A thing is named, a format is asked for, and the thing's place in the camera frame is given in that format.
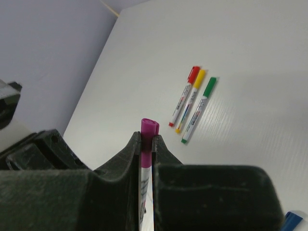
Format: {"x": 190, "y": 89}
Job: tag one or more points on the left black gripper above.
{"x": 21, "y": 150}

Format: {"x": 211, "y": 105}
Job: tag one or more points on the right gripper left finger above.
{"x": 104, "y": 199}

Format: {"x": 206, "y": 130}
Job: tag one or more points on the yellow marker pen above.
{"x": 198, "y": 81}

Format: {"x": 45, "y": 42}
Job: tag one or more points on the red marker pen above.
{"x": 191, "y": 78}

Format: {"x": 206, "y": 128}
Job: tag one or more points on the green marker pen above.
{"x": 199, "y": 110}

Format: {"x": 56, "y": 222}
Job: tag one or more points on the purple marker pen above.
{"x": 145, "y": 176}

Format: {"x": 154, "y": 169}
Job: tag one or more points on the purple pen cap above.
{"x": 149, "y": 129}

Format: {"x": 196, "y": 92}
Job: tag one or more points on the blue pen cap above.
{"x": 291, "y": 221}

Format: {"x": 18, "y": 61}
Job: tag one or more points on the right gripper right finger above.
{"x": 211, "y": 197}

